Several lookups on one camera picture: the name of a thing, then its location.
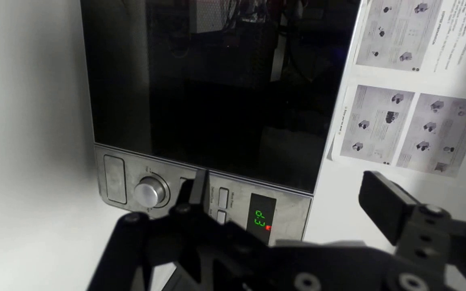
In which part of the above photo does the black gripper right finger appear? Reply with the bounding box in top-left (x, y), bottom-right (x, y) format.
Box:
top-left (357, 169), bottom-right (466, 291)

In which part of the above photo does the instruction sheet with one photo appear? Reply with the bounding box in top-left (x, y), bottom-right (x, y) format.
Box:
top-left (353, 0), bottom-right (466, 88)

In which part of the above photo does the silver microwave dial knob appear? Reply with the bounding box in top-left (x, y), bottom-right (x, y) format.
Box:
top-left (132, 171), bottom-right (173, 211)

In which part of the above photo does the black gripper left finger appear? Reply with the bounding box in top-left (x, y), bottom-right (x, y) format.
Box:
top-left (86, 166), bottom-right (272, 291)

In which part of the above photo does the instruction sheet with two photos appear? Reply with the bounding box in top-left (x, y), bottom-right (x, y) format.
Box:
top-left (325, 79), bottom-right (466, 182)

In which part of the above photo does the silver microwave oven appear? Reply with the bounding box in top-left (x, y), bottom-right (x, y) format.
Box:
top-left (77, 0), bottom-right (362, 247)

